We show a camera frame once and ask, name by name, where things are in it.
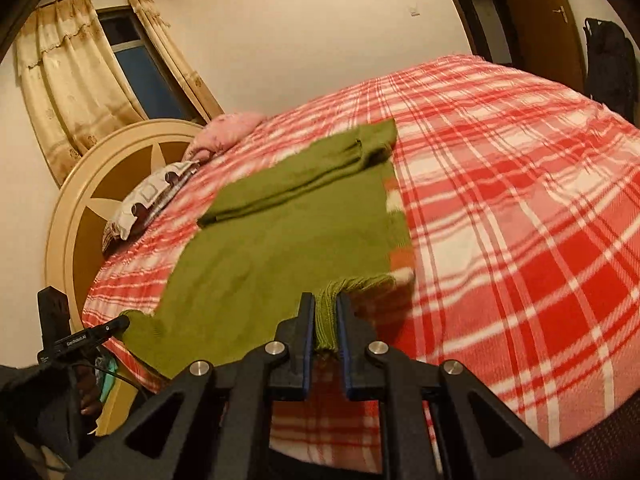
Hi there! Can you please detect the green striped knit sweater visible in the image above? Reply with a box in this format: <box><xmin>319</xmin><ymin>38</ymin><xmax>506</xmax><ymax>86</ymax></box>
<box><xmin>122</xmin><ymin>120</ymin><xmax>416</xmax><ymax>378</ymax></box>

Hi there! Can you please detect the white patterned pillow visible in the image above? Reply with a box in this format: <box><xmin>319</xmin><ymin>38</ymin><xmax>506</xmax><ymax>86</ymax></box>
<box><xmin>102</xmin><ymin>160</ymin><xmax>200</xmax><ymax>256</ymax></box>

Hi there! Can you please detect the cream round wooden headboard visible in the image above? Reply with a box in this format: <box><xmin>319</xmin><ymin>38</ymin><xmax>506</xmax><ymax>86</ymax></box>
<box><xmin>43</xmin><ymin>118</ymin><xmax>204</xmax><ymax>437</ymax></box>

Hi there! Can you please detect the red white plaid bedspread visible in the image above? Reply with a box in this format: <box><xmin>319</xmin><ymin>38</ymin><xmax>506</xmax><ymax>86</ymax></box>
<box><xmin>82</xmin><ymin>56</ymin><xmax>639</xmax><ymax>472</ymax></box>

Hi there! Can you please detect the beige left curtain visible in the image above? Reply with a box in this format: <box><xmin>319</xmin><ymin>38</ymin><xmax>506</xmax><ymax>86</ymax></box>
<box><xmin>14</xmin><ymin>0</ymin><xmax>146</xmax><ymax>185</ymax></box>

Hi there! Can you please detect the beige curtain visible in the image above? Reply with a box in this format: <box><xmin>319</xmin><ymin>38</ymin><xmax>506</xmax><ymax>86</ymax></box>
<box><xmin>14</xmin><ymin>0</ymin><xmax>146</xmax><ymax>185</ymax></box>
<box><xmin>128</xmin><ymin>0</ymin><xmax>222</xmax><ymax>122</ymax></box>

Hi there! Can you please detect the pink crumpled pillow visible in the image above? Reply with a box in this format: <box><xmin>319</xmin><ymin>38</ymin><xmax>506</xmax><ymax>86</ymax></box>
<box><xmin>182</xmin><ymin>112</ymin><xmax>267</xmax><ymax>164</ymax></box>

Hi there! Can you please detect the dark window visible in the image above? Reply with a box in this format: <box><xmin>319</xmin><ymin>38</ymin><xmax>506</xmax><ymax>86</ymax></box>
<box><xmin>98</xmin><ymin>8</ymin><xmax>204</xmax><ymax>125</ymax></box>

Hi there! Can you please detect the beige right curtain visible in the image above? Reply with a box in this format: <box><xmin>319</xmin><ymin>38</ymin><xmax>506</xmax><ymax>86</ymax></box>
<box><xmin>128</xmin><ymin>0</ymin><xmax>222</xmax><ymax>122</ymax></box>

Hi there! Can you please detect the brown wooden door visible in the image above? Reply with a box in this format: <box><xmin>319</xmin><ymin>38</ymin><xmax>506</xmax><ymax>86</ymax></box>
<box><xmin>506</xmin><ymin>0</ymin><xmax>585</xmax><ymax>92</ymax></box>

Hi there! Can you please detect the black hanging bag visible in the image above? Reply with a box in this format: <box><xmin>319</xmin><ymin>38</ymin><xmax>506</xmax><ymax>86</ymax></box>
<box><xmin>584</xmin><ymin>18</ymin><xmax>639</xmax><ymax>124</ymax></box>

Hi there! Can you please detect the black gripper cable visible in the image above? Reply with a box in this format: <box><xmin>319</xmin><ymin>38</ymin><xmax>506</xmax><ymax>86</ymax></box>
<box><xmin>69</xmin><ymin>343</ymin><xmax>170</xmax><ymax>396</ymax></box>

